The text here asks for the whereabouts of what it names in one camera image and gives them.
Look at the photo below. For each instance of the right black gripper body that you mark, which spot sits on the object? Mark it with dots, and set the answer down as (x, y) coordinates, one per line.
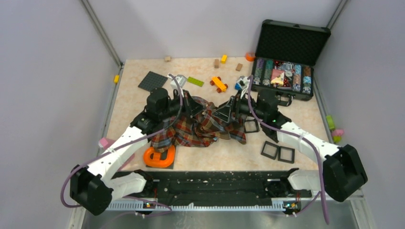
(240, 106)

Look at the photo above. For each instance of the pink box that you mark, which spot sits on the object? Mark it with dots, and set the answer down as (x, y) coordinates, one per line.
(105, 143)

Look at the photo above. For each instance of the black poker chip case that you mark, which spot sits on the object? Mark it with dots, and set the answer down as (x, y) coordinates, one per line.
(284, 59)

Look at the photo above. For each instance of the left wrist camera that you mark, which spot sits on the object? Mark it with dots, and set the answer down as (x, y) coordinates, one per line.
(181, 81)

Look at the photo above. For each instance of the pink toy piece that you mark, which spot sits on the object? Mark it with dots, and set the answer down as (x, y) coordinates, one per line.
(337, 132)

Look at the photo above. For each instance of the orange tape dispenser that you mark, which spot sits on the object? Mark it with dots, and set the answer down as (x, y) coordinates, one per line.
(156, 159)

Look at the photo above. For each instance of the black square frame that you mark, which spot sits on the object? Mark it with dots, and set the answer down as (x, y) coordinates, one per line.
(286, 155)
(270, 150)
(251, 126)

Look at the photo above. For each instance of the small yellow block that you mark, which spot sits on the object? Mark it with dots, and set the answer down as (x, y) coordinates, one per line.
(116, 79)

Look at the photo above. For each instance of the yellow lego car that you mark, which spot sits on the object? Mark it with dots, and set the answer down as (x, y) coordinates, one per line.
(221, 87)

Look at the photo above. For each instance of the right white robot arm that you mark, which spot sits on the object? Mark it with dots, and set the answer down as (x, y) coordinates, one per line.
(340, 172)

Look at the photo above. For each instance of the dark grey lego baseplate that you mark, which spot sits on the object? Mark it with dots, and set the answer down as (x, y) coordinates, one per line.
(151, 81)

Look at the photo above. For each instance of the green flat lego brick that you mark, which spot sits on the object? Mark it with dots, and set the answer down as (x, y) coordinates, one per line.
(195, 81)

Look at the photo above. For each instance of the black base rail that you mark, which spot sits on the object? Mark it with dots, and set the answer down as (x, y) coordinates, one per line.
(218, 188)

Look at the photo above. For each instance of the plaid flannel shirt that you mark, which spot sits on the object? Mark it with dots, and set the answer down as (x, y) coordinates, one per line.
(201, 130)

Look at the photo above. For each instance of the yellow lego brick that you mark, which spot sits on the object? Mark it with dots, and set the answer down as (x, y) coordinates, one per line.
(223, 59)

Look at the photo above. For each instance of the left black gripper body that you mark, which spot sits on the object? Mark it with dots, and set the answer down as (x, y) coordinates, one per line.
(175, 108)

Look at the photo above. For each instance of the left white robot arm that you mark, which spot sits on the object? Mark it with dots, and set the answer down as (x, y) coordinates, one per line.
(93, 185)

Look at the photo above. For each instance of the blue lego car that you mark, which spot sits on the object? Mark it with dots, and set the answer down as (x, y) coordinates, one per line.
(237, 86)

